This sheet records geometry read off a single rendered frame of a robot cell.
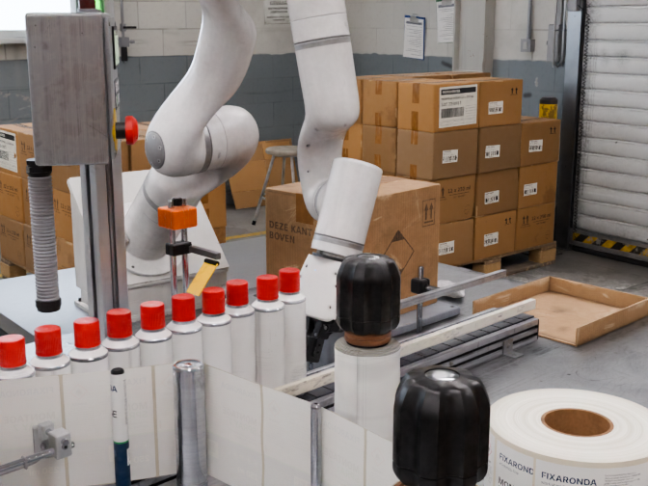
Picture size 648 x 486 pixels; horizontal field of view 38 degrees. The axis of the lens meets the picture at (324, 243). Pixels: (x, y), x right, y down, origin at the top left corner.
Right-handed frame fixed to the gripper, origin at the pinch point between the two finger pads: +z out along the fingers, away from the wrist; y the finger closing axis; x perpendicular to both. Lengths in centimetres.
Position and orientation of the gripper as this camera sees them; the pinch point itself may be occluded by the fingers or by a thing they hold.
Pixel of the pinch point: (311, 349)
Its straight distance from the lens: 155.1
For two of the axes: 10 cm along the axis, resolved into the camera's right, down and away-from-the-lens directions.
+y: 7.0, 1.7, -7.0
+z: -2.4, 9.7, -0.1
